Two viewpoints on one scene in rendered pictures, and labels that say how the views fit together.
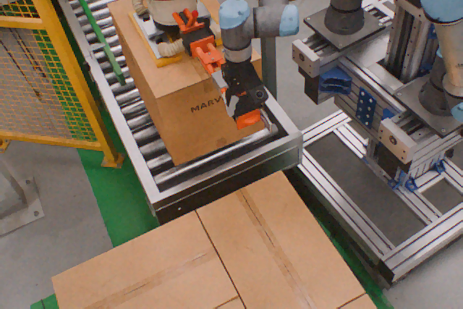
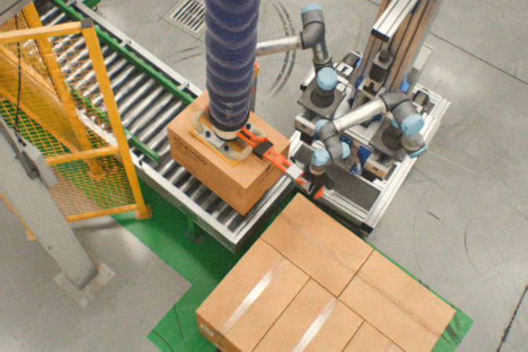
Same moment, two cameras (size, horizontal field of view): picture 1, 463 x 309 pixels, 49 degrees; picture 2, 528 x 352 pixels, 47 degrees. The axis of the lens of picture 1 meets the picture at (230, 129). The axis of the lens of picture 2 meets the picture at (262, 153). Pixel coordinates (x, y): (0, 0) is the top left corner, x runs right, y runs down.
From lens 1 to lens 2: 2.10 m
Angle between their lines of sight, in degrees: 23
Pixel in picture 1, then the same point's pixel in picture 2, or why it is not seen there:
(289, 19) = (346, 152)
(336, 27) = (321, 104)
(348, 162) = not seen: hidden behind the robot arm
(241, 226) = (292, 237)
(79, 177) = (123, 235)
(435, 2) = (408, 131)
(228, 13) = (321, 159)
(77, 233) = (148, 276)
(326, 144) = (301, 155)
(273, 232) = (312, 233)
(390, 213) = (357, 191)
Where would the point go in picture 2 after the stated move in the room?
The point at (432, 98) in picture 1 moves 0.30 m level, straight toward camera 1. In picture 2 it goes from (391, 143) to (396, 190)
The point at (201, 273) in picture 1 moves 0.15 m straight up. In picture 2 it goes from (284, 273) to (286, 265)
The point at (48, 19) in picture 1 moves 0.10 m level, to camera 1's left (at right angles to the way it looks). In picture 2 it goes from (125, 147) to (108, 155)
